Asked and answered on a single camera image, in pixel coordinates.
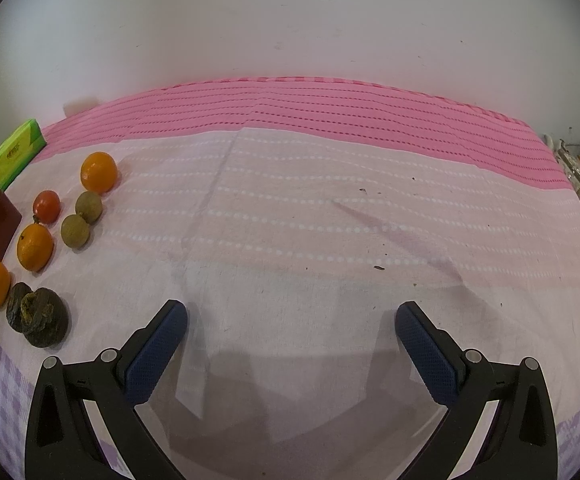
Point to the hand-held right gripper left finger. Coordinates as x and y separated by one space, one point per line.
154 355

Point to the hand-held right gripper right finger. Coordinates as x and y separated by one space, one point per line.
427 360

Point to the large dark shrivelled fruit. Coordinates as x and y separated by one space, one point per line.
45 317

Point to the small dark shrivelled fruit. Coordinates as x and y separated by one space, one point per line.
17 305

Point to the brown kiwi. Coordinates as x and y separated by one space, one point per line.
75 231
88 206

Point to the orange with stem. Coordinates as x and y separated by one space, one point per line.
34 247

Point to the red tomato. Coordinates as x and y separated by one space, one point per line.
46 206

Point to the large round orange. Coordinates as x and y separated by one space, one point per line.
98 172

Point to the pink patterned tablecloth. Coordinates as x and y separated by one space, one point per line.
295 210

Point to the green tissue pack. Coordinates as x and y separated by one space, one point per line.
17 152

